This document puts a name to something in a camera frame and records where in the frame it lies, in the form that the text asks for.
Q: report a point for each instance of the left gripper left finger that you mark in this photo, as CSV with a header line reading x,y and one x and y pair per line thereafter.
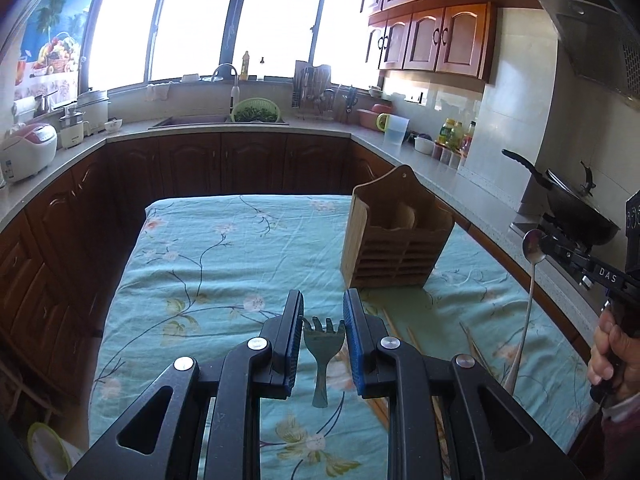
x,y
202,420

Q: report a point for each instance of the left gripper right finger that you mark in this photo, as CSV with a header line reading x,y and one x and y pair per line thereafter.
x,y
445,418

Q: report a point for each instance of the green plastic fork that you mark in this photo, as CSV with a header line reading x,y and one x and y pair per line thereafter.
x,y
323,341

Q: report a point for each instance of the dish rack with utensils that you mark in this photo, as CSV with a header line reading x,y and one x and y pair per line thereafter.
x,y
315,97

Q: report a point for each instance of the kitchen faucet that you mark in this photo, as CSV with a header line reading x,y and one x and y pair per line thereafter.
x,y
226,73

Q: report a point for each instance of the person's right hand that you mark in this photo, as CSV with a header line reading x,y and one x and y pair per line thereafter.
x,y
615,357

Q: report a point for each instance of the black wok with lid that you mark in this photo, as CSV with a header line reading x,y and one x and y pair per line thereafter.
x,y
570,194

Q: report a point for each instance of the wooden utensil holder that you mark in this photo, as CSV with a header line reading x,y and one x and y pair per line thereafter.
x,y
395,232

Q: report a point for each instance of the clear measuring jug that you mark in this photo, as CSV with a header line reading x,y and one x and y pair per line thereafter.
x,y
393,127

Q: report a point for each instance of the steel range hood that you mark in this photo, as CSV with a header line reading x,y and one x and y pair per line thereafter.
x,y
598,43

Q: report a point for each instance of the green colander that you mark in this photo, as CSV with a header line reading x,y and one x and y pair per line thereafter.
x,y
256,110

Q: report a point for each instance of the white steamer pot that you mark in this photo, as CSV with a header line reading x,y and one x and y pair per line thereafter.
x,y
72,131

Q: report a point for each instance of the white rice cooker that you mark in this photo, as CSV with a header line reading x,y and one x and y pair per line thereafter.
x,y
27,151

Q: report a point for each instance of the upper wooden cabinets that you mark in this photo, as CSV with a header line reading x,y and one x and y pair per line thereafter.
x,y
441,36

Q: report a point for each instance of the tropical fruit poster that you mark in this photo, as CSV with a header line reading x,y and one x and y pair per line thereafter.
x,y
51,51

